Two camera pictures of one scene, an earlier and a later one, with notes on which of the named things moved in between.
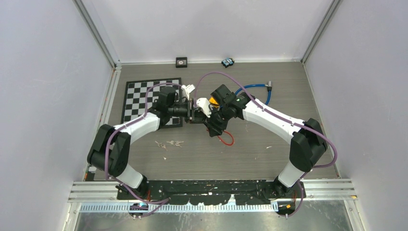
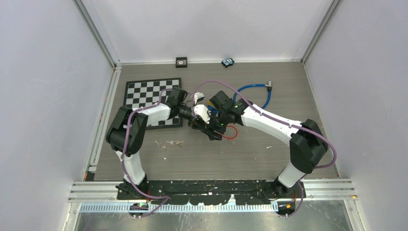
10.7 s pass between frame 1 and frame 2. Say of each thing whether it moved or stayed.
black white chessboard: stayed
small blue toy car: stayed
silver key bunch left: stayed
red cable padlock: moved
